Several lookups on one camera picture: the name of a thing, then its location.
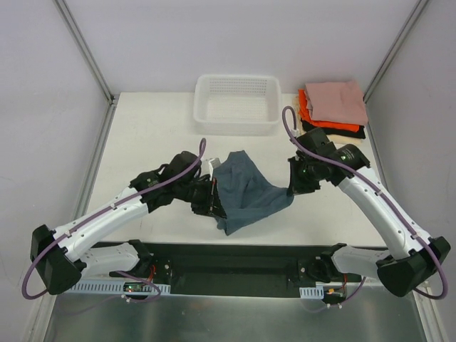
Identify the pink folded t shirt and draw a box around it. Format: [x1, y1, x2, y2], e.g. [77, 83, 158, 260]
[305, 81, 368, 125]

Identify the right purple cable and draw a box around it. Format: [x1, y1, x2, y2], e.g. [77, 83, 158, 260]
[281, 105, 448, 314]

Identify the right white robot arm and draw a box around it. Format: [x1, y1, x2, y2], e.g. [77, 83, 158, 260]
[289, 128, 451, 299]

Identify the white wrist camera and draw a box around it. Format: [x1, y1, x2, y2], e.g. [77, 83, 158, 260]
[292, 129, 301, 138]
[201, 157, 222, 174]

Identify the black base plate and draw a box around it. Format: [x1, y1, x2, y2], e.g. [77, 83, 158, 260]
[67, 240, 378, 299]

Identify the left aluminium frame post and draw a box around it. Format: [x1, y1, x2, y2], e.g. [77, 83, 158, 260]
[53, 0, 115, 104]

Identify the left slotted cable duct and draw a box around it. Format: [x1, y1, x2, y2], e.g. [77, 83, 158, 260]
[66, 280, 158, 296]

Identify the white plastic basket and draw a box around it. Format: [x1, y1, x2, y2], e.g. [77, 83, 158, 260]
[193, 74, 281, 136]

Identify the blue-grey t shirt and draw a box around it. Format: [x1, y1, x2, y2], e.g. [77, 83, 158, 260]
[213, 150, 294, 236]

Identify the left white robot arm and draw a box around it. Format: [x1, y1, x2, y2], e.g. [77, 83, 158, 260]
[30, 151, 227, 295]

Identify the black folded t shirt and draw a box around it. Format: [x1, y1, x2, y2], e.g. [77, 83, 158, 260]
[301, 120, 366, 140]

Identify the aluminium frame post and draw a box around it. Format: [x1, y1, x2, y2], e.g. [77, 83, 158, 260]
[53, 0, 115, 104]
[361, 0, 430, 103]

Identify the slotted cable duct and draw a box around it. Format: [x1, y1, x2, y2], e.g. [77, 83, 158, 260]
[66, 280, 158, 296]
[299, 286, 325, 300]

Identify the orange folded t shirt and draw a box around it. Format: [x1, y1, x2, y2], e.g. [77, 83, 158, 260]
[298, 89, 361, 133]

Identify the right slotted cable duct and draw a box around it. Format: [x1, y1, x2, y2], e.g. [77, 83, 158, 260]
[299, 286, 325, 300]

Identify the cream folded t shirt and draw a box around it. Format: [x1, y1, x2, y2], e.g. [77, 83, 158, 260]
[292, 96, 363, 146]

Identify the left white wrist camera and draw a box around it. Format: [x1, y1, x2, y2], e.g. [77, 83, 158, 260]
[201, 157, 222, 174]

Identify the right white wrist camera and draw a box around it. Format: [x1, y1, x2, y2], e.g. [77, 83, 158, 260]
[292, 129, 301, 138]

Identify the right aluminium frame post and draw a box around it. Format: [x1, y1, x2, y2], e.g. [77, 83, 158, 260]
[361, 0, 430, 103]

